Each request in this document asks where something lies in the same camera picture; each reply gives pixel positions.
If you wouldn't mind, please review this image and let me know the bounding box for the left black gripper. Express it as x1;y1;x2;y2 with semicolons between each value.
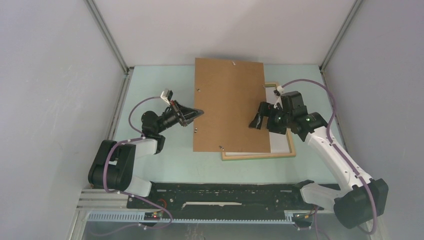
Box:
156;100;204;134

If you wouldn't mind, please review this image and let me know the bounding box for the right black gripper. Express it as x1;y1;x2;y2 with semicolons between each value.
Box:
248;102;292;136

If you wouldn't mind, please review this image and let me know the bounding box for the blue sea photo print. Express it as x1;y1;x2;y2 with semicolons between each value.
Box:
225;86;291;158

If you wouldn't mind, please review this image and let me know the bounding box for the brown cardboard backing board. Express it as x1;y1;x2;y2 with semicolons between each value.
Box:
193;58;271;153

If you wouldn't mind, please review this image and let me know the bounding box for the wooden picture frame green edge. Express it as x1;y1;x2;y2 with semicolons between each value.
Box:
221;82;297;162

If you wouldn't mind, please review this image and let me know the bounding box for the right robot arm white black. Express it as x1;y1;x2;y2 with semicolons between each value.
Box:
249;91;389;229

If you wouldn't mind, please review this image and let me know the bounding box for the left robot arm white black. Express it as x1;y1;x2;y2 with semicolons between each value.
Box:
88;100;204;208

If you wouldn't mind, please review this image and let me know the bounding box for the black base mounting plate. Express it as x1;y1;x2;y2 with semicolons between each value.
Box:
126;182;314;222

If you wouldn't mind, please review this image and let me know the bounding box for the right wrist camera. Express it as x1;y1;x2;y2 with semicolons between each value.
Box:
273;85;285;96

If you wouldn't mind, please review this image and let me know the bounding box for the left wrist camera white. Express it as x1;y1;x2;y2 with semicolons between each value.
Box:
160;88;173;105

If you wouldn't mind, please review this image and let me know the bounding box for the left aluminium corner post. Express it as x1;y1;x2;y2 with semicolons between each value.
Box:
84;0;130;74

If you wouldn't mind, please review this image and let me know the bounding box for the aluminium corner post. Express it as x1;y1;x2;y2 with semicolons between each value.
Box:
319;0;366;73
84;0;130;74

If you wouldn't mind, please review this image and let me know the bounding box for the aluminium rail base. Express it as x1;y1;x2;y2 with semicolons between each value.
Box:
77;189;313;226

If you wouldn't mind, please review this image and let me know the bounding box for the right aluminium corner post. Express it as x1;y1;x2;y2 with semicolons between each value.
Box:
319;0;366;73

